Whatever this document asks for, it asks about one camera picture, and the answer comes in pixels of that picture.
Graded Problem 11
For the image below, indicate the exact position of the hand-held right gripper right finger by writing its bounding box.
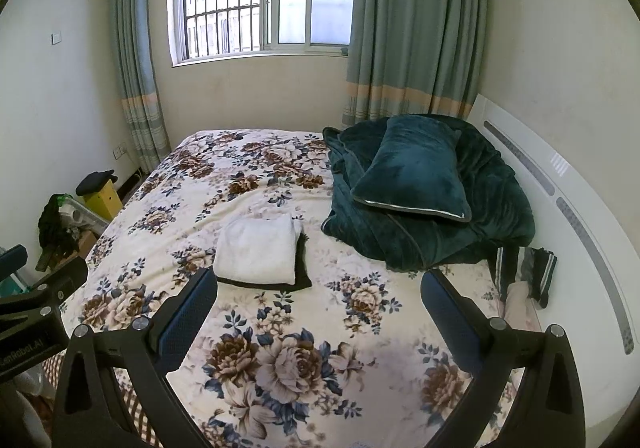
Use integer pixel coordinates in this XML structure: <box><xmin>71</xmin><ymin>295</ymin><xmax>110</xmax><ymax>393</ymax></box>
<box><xmin>420</xmin><ymin>269</ymin><xmax>587</xmax><ymax>448</ymax></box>

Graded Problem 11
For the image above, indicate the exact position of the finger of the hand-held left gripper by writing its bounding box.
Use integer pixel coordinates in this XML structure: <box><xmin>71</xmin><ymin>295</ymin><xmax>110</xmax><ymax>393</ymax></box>
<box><xmin>0</xmin><ymin>255</ymin><xmax>89</xmax><ymax>325</ymax></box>
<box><xmin>0</xmin><ymin>243</ymin><xmax>29</xmax><ymax>275</ymax></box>

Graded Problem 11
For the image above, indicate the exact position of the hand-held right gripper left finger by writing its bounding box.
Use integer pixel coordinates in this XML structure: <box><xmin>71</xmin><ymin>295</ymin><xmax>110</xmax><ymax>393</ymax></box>
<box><xmin>50</xmin><ymin>268</ymin><xmax>219</xmax><ymax>448</ymax></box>

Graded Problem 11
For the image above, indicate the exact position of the white knit sweater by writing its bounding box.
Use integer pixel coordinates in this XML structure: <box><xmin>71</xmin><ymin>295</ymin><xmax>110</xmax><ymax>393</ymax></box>
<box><xmin>213</xmin><ymin>212</ymin><xmax>304</xmax><ymax>287</ymax></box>

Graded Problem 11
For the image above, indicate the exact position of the brown cardboard box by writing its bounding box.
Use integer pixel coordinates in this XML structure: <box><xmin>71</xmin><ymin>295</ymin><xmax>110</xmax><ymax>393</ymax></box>
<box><xmin>74</xmin><ymin>230</ymin><xmax>99</xmax><ymax>255</ymax></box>

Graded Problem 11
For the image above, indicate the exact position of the black crumpled cloth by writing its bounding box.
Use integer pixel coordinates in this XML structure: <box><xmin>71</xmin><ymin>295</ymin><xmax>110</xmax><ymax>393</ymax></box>
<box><xmin>37</xmin><ymin>192</ymin><xmax>81</xmax><ymax>250</ymax></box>

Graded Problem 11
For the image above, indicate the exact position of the white plastic basket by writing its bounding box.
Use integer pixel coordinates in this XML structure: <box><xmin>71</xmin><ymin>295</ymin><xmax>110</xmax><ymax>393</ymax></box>
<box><xmin>59</xmin><ymin>195</ymin><xmax>109</xmax><ymax>234</ymax></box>

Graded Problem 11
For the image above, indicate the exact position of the beige garment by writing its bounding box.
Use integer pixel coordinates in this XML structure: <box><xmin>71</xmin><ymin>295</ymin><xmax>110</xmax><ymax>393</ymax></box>
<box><xmin>501</xmin><ymin>280</ymin><xmax>542</xmax><ymax>330</ymax></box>

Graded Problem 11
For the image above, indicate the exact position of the yellow box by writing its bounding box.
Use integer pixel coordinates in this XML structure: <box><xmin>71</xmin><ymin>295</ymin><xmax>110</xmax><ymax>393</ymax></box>
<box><xmin>82</xmin><ymin>179</ymin><xmax>124</xmax><ymax>222</ymax></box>

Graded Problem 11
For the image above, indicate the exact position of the floral bed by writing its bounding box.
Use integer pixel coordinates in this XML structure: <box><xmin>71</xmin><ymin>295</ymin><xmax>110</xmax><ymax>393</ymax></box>
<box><xmin>42</xmin><ymin>129</ymin><xmax>532</xmax><ymax>448</ymax></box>

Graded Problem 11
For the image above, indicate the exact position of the dark striped garment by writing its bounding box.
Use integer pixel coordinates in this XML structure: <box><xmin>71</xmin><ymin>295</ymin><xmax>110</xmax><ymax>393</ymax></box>
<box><xmin>492</xmin><ymin>245</ymin><xmax>559</xmax><ymax>310</ymax></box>

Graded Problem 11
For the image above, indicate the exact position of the black folded garment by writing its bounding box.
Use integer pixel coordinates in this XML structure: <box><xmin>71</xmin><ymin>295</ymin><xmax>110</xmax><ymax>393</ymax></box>
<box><xmin>215</xmin><ymin>220</ymin><xmax>314</xmax><ymax>292</ymax></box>

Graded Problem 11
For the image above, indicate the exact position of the dark teal velvet quilt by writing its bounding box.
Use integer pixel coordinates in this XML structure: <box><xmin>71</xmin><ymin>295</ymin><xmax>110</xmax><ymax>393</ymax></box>
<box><xmin>320</xmin><ymin>112</ymin><xmax>536</xmax><ymax>273</ymax></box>

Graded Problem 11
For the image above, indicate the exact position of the white bed headboard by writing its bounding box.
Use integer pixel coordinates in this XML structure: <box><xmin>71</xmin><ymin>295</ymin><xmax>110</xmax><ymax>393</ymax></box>
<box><xmin>466</xmin><ymin>93</ymin><xmax>637</xmax><ymax>435</ymax></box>

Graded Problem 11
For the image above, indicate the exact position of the dark teal velvet pillow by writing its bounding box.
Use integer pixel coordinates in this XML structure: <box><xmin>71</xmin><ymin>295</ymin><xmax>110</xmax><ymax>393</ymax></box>
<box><xmin>349</xmin><ymin>115</ymin><xmax>474</xmax><ymax>224</ymax></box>

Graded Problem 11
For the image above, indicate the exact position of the grey-green striped curtain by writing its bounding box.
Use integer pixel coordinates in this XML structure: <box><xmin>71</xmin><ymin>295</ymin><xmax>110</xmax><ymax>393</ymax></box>
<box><xmin>341</xmin><ymin>0</ymin><xmax>489</xmax><ymax>129</ymax></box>
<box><xmin>110</xmin><ymin>0</ymin><xmax>174</xmax><ymax>174</ymax></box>

